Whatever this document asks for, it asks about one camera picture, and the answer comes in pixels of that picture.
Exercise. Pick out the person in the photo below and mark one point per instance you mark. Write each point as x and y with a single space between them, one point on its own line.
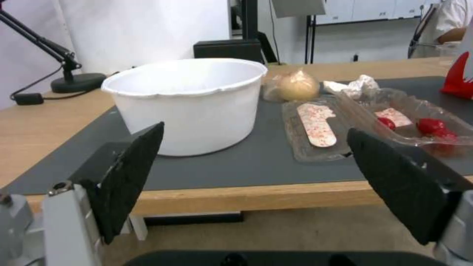
449 19

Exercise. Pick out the clear plastic food tray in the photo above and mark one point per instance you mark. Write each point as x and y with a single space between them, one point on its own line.
414 110

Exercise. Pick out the black desk lamp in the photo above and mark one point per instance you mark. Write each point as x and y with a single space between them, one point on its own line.
75 81

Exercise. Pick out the black box on stand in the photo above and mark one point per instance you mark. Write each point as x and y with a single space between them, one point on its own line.
229 50

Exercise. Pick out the white red-speckled paper card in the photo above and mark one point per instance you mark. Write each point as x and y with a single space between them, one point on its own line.
397 117

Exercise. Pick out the white wall cabinet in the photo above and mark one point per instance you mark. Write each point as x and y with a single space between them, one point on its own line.
369 11

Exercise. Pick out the crumpled white tissue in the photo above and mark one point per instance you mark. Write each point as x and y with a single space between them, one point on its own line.
360 86

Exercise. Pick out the white round plastic tub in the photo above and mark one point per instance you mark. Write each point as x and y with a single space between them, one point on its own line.
192 116

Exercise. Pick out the small red food scrap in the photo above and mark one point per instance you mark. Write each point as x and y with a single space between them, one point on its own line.
388 123

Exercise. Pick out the grey panel on stand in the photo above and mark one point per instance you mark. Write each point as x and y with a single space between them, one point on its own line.
299 7

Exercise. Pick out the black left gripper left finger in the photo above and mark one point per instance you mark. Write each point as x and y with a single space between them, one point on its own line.
122 177

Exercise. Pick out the white red-speckled paper strip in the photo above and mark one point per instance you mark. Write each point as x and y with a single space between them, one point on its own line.
317 127

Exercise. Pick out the flat clear plastic lid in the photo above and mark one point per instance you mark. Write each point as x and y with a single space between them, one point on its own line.
295 144

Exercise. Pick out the black lamp power adapter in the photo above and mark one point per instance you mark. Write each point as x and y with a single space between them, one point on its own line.
26 99

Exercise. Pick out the dark grey desk mat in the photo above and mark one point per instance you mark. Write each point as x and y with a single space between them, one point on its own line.
236 169

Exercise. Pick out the bread in clear bag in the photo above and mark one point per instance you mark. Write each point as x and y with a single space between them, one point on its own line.
295 86

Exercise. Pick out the red plastic comb-shaped object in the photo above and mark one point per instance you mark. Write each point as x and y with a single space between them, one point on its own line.
458 80

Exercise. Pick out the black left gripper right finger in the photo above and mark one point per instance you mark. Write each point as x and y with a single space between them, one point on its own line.
395 180

